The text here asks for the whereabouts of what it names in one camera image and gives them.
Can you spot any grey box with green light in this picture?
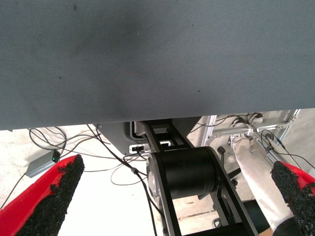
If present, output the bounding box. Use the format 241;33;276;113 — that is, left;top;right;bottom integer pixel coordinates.
26;149;61;179

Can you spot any thin grey floor cable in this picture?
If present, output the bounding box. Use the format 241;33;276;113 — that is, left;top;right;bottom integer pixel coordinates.
0;173;28;210

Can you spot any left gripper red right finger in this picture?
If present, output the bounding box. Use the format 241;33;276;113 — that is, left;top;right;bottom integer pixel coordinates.
270;160;315;236

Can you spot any aluminium profile frame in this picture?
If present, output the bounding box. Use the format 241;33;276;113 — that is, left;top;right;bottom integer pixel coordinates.
199;109;315;170

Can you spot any black cable on aluminium frame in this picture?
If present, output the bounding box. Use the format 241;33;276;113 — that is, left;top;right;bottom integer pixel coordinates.
260;129;315;170

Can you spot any dark grey table cloth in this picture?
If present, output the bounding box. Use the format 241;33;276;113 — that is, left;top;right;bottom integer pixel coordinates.
0;0;315;131

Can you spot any black coiled floor cable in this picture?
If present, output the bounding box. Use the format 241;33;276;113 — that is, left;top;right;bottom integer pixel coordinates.
28;126;67;158

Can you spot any thin looped floor cable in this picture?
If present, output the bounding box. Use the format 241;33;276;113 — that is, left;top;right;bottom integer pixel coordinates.
110;166;146;185

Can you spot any grey robot chassis plate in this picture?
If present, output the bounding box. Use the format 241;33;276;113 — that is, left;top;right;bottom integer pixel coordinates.
95;118;200;156

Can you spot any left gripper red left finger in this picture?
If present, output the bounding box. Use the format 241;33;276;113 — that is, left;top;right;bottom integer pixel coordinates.
0;154;85;236

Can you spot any black robot torso frame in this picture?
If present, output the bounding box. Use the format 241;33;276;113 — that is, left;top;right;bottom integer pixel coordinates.
134;118;259;236

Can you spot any person's leg in beige trousers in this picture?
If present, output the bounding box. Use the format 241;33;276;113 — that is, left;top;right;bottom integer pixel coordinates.
230;134;295;230

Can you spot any black office chair base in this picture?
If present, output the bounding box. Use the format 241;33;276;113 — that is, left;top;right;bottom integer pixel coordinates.
216;146;243;188

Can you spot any black floor cable with ferrite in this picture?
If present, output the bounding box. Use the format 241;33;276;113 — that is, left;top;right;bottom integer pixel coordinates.
86;124;158;236

